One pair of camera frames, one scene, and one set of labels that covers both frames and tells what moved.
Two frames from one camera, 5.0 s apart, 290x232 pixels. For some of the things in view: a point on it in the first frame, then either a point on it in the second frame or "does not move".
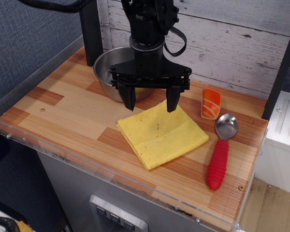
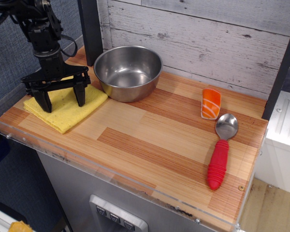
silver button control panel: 105,216 does not move
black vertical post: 89,18 does not move
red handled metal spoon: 226,126 does not move
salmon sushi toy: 210,103 does not move
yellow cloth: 159,137 → 65,109
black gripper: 150,69 → 55,74
